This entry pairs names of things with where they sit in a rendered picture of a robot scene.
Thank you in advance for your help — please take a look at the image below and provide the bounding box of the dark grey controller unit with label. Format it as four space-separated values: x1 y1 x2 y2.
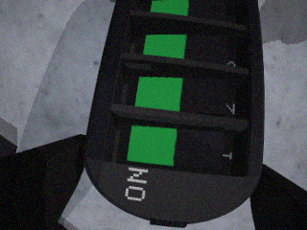
83 0 265 229

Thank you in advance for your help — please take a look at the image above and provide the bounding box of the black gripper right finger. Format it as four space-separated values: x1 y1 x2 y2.
249 164 307 230

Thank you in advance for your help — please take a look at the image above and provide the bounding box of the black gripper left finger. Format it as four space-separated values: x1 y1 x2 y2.
0 134 85 230

